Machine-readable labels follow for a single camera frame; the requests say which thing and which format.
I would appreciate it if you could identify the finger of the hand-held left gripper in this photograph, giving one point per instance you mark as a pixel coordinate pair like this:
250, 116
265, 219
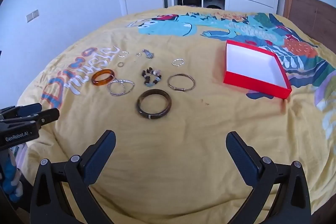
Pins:
26, 109
46, 116

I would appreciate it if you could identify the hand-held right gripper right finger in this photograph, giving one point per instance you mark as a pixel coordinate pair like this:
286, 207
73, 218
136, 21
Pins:
240, 158

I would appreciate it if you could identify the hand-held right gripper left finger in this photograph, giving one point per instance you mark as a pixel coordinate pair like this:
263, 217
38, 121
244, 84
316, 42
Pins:
101, 158

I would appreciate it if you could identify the dark brown bangle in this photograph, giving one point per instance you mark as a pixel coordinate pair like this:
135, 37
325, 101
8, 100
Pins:
141, 112

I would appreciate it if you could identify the amber bangle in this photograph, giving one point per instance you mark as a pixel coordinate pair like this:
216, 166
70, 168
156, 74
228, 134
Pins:
98, 81

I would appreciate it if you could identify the red jewelry box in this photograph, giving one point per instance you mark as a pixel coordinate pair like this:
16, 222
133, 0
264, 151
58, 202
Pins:
252, 83

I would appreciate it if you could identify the thin metal bangle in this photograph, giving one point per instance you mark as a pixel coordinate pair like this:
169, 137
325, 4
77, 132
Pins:
170, 85

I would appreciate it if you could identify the blue and white cloth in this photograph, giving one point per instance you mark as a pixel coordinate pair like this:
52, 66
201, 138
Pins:
10, 176

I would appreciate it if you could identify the yellow printed blanket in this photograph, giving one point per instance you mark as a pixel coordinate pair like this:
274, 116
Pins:
197, 121

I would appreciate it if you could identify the silver hoop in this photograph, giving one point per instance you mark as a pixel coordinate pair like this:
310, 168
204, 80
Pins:
123, 54

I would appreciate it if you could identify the silver wristwatch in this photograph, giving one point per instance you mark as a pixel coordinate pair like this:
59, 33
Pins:
148, 54

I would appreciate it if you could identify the wooden headboard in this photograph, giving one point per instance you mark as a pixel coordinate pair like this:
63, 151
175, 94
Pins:
309, 14

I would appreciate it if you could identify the folded dark clothes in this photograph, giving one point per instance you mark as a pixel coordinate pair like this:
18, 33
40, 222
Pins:
191, 0

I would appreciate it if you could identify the wall switch plate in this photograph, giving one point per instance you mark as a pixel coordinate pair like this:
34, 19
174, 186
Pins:
32, 15

